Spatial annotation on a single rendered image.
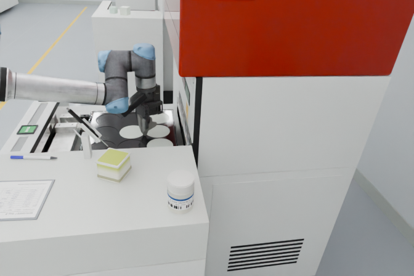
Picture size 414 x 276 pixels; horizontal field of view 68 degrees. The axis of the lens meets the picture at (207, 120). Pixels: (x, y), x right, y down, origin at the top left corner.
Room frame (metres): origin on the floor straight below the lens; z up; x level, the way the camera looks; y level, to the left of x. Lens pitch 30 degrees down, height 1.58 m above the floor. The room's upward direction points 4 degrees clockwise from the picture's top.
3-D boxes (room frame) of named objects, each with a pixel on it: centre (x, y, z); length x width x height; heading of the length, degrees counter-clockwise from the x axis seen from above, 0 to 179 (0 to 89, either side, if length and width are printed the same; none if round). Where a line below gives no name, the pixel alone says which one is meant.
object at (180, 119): (1.12, 0.10, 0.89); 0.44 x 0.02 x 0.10; 12
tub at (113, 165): (0.71, 0.26, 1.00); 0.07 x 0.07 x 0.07; 76
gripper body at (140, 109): (1.05, 0.23, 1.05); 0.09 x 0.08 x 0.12; 131
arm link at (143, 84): (1.05, 0.24, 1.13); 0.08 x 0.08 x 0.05
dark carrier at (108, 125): (1.06, 0.30, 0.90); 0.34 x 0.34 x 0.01; 12
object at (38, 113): (1.05, 0.67, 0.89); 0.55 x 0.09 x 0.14; 12
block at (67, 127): (1.06, 0.57, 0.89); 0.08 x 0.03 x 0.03; 102
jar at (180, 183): (0.61, 0.06, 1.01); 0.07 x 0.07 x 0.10
